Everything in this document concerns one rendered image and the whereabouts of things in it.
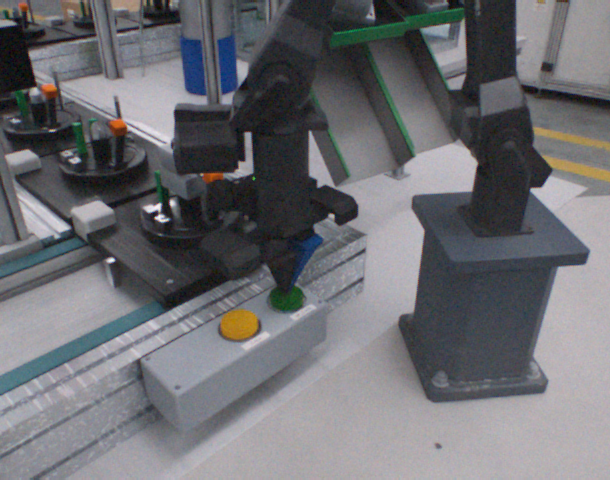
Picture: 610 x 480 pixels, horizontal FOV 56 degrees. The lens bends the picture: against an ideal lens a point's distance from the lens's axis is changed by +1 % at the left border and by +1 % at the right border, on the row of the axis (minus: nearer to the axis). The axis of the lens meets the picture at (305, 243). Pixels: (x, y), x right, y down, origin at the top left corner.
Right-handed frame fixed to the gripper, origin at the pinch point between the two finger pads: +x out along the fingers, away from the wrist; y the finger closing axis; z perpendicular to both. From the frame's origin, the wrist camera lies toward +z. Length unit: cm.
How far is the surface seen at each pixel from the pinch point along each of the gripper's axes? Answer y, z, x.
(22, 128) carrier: 3, 69, 2
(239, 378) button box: 10.0, -3.7, 7.8
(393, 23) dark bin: -31.8, 11.9, -20.1
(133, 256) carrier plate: 8.7, 19.4, 3.7
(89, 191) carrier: 4.3, 40.5, 3.7
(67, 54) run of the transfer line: -36, 139, 7
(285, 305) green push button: 1.4, -1.6, 3.9
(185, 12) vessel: -55, 100, -7
